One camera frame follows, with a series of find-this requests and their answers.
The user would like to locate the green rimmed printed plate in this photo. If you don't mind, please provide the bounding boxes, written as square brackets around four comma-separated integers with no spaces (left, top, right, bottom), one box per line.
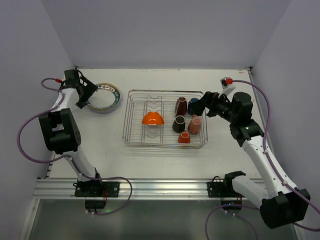
[87,83,121,114]

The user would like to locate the black cup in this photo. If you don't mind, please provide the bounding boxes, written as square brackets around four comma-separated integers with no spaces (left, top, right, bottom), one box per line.
[172,115,186,134]

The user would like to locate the red orange cup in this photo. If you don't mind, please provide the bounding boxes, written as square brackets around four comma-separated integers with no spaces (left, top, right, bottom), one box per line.
[177,131,191,144]

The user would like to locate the orange bowl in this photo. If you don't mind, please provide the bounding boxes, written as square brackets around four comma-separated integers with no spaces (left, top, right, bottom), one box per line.
[141,111,165,125]

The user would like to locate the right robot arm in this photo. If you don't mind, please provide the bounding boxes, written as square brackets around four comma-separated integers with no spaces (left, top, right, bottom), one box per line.
[190,91,311,229]

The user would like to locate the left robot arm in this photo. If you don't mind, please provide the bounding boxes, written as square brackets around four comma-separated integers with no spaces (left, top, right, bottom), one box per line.
[38,69,100,183]

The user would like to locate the blue cup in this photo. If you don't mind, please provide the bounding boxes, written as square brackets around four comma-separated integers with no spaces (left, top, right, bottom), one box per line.
[187,98,199,116]

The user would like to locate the dark brown cup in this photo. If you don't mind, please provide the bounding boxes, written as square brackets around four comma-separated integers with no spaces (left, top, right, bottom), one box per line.
[174,97,188,116]

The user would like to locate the pink cup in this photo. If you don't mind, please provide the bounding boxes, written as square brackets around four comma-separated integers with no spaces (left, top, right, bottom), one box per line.
[188,114,202,135]

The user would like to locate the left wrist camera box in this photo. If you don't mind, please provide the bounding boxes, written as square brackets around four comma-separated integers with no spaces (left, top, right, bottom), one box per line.
[54,77,65,86]

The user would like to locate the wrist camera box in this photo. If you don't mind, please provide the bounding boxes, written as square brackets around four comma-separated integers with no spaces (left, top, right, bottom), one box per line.
[54,77,65,86]
[219,77,236,97]

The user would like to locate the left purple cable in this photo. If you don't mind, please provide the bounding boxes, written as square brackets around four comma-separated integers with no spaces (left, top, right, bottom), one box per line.
[16,77,133,216]

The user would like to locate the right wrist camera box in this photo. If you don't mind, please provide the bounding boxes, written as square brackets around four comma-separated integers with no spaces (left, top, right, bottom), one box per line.
[219,77,236,97]

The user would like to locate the wire dish rack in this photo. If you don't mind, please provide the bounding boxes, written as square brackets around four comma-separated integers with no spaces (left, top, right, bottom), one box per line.
[122,89,208,149]

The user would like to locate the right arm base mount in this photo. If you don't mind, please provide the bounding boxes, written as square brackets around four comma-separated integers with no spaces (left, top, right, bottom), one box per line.
[206,175,242,214]

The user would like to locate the aluminium rail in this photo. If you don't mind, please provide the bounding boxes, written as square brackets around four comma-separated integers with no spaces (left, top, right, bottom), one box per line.
[32,178,210,201]

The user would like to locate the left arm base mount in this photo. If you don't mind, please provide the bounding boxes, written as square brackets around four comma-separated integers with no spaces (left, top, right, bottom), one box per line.
[73,180,120,212]

